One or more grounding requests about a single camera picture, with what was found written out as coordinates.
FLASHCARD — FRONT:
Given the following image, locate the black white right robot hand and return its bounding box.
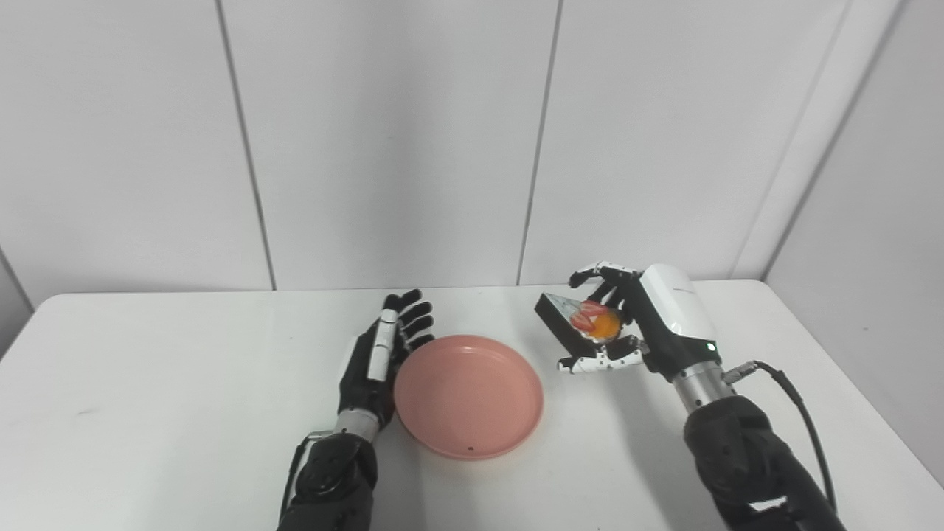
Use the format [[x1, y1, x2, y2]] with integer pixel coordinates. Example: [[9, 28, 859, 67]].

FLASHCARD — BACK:
[[558, 261, 723, 383]]

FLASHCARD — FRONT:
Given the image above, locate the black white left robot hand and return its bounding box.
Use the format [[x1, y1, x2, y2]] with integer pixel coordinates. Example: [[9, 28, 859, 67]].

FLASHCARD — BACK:
[[338, 289, 436, 430]]

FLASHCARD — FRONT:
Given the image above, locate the pink round plate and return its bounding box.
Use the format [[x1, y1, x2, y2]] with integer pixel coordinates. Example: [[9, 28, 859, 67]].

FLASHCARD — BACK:
[[393, 335, 545, 461]]

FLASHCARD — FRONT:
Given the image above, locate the chocolate cake slice with fruit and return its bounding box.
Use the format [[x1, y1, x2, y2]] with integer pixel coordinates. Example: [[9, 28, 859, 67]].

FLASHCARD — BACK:
[[534, 292, 624, 359]]

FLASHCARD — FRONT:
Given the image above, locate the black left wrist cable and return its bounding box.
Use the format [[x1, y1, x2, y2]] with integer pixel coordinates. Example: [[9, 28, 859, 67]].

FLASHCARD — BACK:
[[279, 431, 333, 526]]

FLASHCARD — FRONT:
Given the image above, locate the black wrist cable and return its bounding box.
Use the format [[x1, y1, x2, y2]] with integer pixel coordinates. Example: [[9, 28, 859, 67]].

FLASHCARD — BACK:
[[723, 360, 839, 514], [279, 431, 333, 526]]

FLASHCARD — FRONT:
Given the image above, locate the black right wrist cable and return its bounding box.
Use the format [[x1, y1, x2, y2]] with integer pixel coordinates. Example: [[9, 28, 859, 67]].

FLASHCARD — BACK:
[[723, 360, 839, 514]]

